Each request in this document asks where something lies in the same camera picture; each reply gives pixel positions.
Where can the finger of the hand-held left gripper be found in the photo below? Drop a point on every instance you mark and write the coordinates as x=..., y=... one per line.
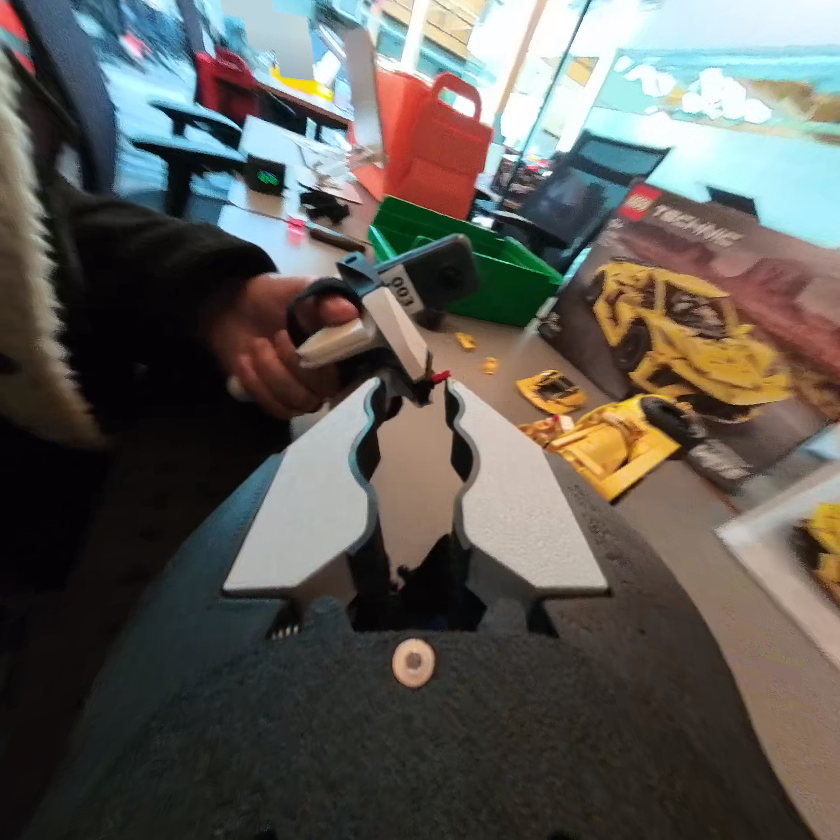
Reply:
x=410, y=392
x=400, y=334

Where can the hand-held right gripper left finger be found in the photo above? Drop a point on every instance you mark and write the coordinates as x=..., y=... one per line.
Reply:
x=308, y=518

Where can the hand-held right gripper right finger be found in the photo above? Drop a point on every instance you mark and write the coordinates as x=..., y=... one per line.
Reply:
x=525, y=525

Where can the small red brick pin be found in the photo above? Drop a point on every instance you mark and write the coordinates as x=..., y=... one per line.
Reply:
x=441, y=376

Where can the yellow toy brick car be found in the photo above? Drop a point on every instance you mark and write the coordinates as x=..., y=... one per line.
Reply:
x=610, y=446

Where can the person's left forearm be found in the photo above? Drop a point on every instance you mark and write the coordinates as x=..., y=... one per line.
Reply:
x=151, y=282

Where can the desk lamp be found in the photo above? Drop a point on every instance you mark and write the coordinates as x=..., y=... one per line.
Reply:
x=364, y=92

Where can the person's left hand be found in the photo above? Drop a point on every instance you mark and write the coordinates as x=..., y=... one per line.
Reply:
x=262, y=341

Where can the green plastic bin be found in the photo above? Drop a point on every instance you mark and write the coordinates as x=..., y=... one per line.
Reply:
x=512, y=282

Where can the red plastic carry case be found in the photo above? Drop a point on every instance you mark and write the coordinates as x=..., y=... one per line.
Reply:
x=433, y=157

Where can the yellow brick hood panel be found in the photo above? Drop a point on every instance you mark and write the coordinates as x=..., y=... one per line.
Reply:
x=558, y=400

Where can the small black object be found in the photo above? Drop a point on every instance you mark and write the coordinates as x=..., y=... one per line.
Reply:
x=325, y=205

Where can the pink sticky note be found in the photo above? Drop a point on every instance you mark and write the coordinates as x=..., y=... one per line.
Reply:
x=296, y=229

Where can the black office chair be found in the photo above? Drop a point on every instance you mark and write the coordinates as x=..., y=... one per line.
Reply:
x=590, y=190
x=190, y=151

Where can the black device green lights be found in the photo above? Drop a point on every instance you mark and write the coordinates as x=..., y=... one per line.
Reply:
x=266, y=176

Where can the white paper sheet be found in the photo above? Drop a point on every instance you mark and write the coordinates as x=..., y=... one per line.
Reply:
x=272, y=141

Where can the toy car instruction booklet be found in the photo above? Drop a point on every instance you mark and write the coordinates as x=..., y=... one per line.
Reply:
x=774, y=558

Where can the dark red bag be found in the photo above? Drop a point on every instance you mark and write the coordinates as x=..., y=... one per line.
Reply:
x=226, y=85

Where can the toy car set box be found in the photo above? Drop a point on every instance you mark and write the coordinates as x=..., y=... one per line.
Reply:
x=754, y=275

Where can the person's fleece jacket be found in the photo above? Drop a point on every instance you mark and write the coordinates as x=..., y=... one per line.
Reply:
x=26, y=295

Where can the landscape wall poster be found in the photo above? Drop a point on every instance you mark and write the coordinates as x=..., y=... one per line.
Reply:
x=722, y=92

